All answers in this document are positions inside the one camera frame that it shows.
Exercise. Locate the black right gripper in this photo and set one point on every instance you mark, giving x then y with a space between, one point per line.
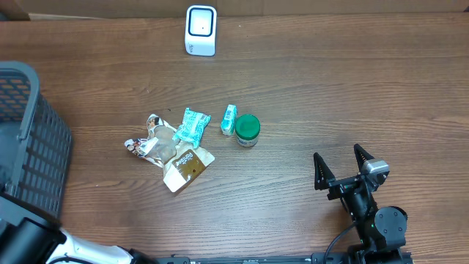
325 177

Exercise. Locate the green lid jar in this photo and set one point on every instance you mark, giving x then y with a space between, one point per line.
247 130

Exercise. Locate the small teal white box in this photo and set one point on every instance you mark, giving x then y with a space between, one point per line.
229 119

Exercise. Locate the teal tissue pack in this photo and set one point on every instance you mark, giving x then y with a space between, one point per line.
192 128

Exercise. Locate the brown white snack bag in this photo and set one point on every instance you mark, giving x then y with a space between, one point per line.
180 161

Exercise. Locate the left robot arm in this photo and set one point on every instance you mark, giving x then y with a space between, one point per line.
31 235

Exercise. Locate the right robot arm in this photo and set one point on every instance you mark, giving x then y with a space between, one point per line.
381 230

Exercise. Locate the white barcode scanner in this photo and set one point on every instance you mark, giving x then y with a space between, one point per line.
200 30

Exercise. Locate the grey plastic mesh basket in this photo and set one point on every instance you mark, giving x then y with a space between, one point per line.
36 143

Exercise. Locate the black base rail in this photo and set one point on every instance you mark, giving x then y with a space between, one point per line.
256 259

